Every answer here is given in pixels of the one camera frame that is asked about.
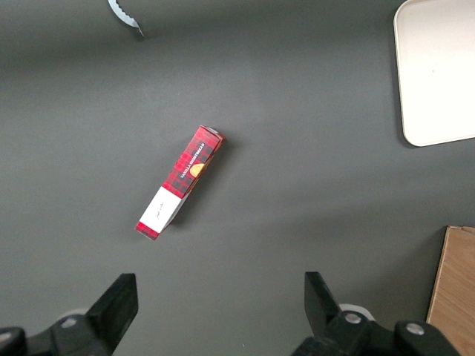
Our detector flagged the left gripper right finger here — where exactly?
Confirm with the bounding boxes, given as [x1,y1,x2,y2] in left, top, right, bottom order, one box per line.
[292,271,465,356]

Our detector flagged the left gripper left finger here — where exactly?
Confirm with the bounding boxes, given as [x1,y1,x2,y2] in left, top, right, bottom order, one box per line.
[0,273,140,356]

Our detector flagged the cream rectangular tray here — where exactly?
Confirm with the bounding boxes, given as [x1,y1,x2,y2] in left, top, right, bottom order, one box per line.
[393,0,475,148]

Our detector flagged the wooden two-drawer cabinet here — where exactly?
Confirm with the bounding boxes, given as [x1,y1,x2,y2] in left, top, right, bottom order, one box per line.
[425,225,475,356]

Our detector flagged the red plaid shortbread box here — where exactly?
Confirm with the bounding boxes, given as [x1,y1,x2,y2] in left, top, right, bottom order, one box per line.
[134,125,226,243]

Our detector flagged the white serrated strip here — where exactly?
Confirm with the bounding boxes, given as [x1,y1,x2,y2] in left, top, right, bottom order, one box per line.
[107,0,146,39]

